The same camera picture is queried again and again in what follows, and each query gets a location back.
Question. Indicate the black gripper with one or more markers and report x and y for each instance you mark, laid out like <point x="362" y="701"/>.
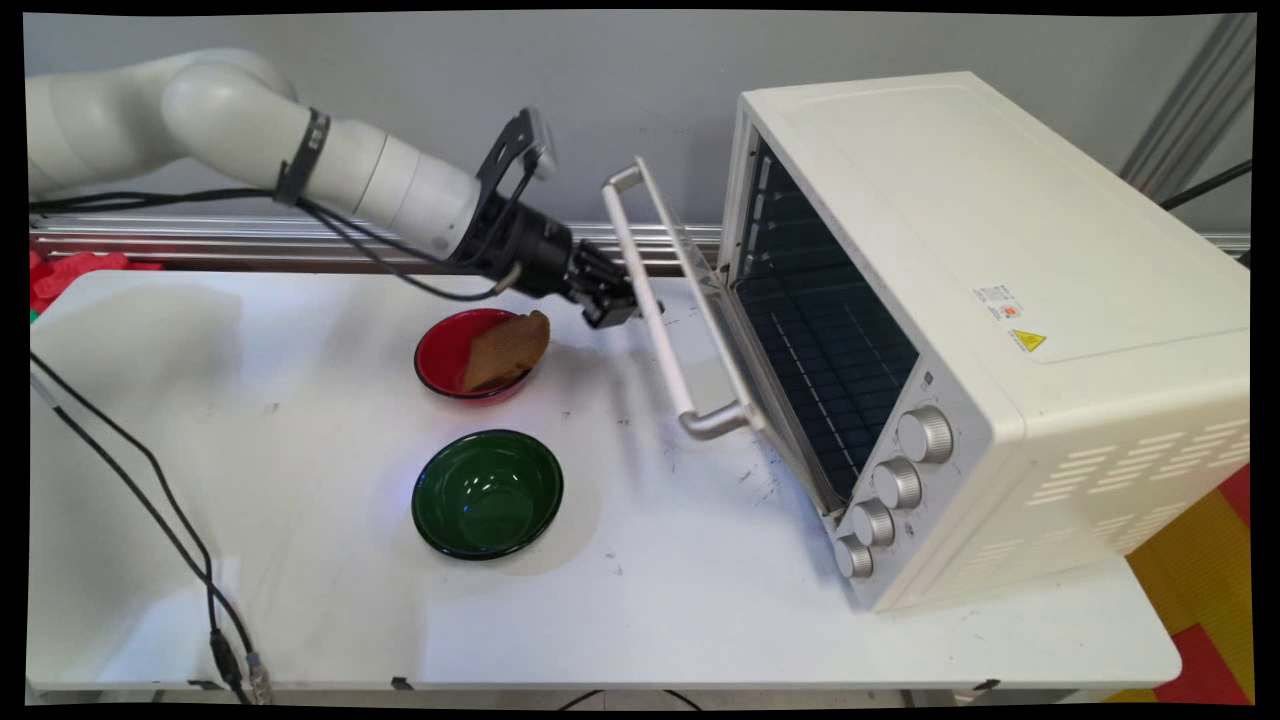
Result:
<point x="530" y="250"/>

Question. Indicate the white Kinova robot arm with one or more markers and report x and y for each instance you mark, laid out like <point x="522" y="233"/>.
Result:
<point x="230" y="110"/>

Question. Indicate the brown toast bread slice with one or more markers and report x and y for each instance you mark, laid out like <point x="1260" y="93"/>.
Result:
<point x="505" y="350"/>

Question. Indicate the red bowl with black rim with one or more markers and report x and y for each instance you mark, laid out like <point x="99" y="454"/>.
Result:
<point x="440" y="355"/>

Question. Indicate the green bowl with black rim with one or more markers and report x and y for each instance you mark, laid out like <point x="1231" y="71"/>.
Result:
<point x="487" y="495"/>

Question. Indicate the silver oven knob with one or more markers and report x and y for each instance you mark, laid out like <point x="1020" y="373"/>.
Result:
<point x="853" y="556"/>
<point x="925" y="434"/>
<point x="897" y="483"/>
<point x="872" y="522"/>

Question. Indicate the cream white toaster oven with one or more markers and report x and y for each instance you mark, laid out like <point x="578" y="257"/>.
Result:
<point x="1050" y="250"/>

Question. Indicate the red plastic object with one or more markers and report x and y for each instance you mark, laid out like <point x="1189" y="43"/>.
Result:
<point x="70" y="275"/>

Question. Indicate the yellow foam floor tile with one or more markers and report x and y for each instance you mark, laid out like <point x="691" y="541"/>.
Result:
<point x="1195" y="560"/>

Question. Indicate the red foam floor tile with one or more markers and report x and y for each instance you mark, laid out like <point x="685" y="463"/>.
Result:
<point x="1205" y="670"/>

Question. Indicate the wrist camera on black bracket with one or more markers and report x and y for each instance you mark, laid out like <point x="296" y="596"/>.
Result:
<point x="520" y="140"/>

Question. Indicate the aluminium rail behind table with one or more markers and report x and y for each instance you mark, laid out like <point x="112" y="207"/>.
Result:
<point x="250" y="240"/>

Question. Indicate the aluminium frame profile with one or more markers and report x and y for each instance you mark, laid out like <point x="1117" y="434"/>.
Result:
<point x="1195" y="100"/>

